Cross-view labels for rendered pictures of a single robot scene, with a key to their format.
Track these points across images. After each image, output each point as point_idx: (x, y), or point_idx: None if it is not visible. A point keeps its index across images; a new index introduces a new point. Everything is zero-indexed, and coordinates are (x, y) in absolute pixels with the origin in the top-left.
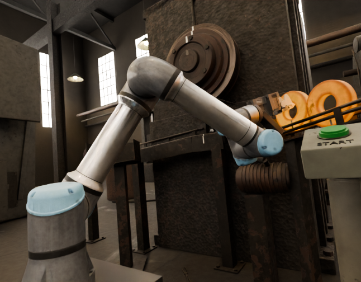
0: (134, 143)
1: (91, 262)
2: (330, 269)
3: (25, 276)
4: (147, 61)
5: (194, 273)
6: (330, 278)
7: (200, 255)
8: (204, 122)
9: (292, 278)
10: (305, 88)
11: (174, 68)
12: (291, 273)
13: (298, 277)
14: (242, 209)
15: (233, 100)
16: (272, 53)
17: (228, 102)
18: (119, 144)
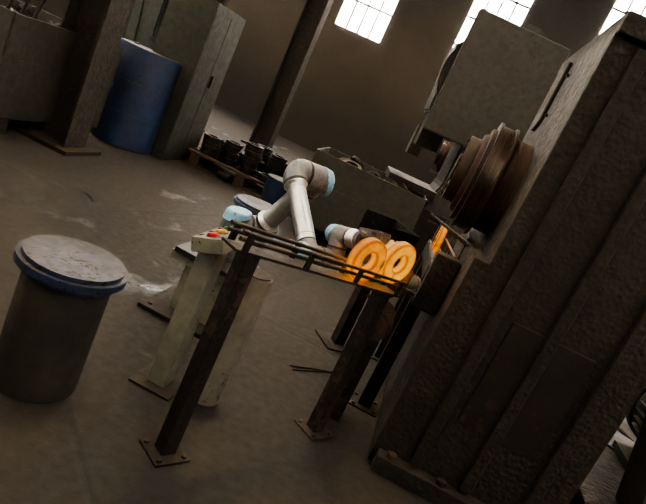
0: (388, 231)
1: (231, 253)
2: (372, 462)
3: None
4: (289, 164)
5: None
6: (361, 462)
7: (380, 392)
8: (460, 252)
9: (353, 436)
10: (519, 270)
11: (291, 174)
12: (362, 440)
13: (356, 441)
14: (405, 365)
15: (486, 242)
16: (519, 200)
17: (460, 238)
18: (282, 207)
